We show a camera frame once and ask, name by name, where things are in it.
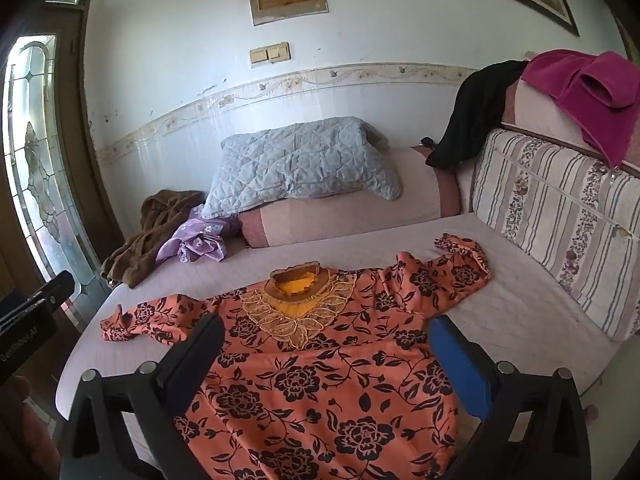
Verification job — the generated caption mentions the stained glass door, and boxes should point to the stained glass door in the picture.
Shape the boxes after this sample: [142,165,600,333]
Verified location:
[0,0,123,341]

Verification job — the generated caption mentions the black cloth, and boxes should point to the black cloth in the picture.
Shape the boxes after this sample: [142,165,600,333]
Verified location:
[419,59,531,170]

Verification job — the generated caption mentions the pink checked bed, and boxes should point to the pink checked bed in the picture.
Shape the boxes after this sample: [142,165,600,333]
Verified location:
[54,210,623,480]

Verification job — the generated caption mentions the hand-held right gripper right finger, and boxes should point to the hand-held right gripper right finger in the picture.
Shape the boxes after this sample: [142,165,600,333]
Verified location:
[429,316,593,480]

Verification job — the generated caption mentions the striped floral back cushion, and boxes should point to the striped floral back cushion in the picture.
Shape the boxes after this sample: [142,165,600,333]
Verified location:
[471,128,640,343]

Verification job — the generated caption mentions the grey fuzzy blanket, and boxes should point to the grey fuzzy blanket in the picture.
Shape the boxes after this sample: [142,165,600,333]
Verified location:
[200,116,403,220]

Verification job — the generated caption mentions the pink back cushion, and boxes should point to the pink back cushion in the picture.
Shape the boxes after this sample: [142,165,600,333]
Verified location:
[500,79,596,148]

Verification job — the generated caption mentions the purple floral cloth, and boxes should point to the purple floral cloth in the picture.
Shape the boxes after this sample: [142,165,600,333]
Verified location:
[156,204,242,265]

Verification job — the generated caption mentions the orange black floral shirt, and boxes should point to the orange black floral shirt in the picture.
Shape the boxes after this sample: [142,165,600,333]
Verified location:
[100,232,493,480]

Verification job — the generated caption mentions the pink bolster cushion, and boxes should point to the pink bolster cushion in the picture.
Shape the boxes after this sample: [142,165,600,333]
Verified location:
[237,146,462,249]

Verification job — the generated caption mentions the brown cloth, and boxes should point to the brown cloth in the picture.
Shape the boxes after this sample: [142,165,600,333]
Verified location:
[100,190,207,289]

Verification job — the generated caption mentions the magenta cloth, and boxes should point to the magenta cloth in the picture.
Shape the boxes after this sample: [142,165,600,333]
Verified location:
[520,49,640,168]

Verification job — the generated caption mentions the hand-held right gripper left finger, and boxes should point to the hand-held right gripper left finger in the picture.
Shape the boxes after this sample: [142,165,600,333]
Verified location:
[59,312,226,480]

